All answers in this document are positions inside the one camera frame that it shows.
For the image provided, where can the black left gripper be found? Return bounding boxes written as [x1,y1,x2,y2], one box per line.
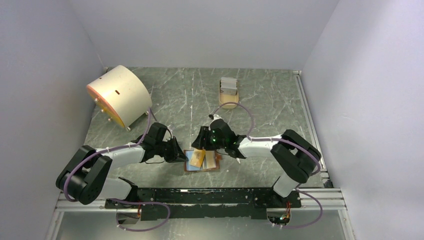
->
[155,136,189,163]

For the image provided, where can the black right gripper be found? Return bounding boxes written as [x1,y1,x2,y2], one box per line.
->
[191,125,227,151]

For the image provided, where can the gold credit card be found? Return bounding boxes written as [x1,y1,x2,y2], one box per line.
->
[202,151,217,170]
[189,149,206,168]

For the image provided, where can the brown leather card holder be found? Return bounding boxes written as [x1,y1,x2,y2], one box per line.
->
[183,150,222,172]

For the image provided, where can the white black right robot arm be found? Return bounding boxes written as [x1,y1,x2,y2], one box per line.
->
[191,118,322,207]

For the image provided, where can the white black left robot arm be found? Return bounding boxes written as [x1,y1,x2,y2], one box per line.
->
[55,122,188,208]

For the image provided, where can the beige card tray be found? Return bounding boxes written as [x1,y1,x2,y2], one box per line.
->
[218,80,239,109]

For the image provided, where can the white cards in tray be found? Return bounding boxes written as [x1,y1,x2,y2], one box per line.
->
[219,77,238,96]

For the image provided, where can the beige cylindrical drum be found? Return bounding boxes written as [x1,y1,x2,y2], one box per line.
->
[86,65,153,130]

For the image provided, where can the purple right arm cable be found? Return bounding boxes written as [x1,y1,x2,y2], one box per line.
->
[209,101,324,230]

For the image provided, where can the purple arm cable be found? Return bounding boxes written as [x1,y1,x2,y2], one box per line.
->
[62,107,171,233]
[209,101,324,230]

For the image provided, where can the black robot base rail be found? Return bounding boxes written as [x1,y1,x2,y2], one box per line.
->
[104,187,302,221]

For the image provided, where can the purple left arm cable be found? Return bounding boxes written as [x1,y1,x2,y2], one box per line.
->
[62,107,171,233]

